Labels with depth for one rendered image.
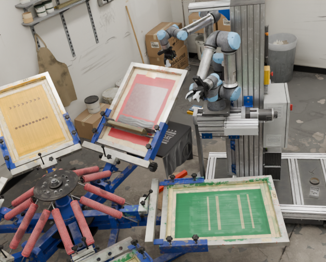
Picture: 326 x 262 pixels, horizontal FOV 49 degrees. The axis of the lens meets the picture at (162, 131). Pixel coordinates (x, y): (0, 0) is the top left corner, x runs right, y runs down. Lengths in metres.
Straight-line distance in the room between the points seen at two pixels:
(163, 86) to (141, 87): 0.21
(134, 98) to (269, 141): 1.24
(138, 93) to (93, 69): 2.37
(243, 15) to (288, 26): 3.30
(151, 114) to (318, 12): 3.61
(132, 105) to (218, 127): 0.75
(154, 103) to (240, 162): 1.07
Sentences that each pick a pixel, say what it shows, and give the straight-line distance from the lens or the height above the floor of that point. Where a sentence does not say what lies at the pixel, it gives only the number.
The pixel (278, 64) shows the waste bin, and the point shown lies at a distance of 5.76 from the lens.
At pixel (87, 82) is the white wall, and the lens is 5.35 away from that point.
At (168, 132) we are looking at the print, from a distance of 3.30.
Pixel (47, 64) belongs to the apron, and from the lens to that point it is 4.79.
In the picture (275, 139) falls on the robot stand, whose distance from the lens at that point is 3.29.
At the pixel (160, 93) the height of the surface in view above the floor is 1.41.
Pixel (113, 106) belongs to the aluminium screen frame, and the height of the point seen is 1.32.
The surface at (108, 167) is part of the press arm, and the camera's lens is 2.83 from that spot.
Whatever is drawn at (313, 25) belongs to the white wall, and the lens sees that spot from 5.98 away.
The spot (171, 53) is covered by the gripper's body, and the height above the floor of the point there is 1.62.
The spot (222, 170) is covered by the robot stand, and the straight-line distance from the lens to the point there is 3.95.
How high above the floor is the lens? 2.84
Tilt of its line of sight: 34 degrees down
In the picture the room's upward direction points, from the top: 10 degrees counter-clockwise
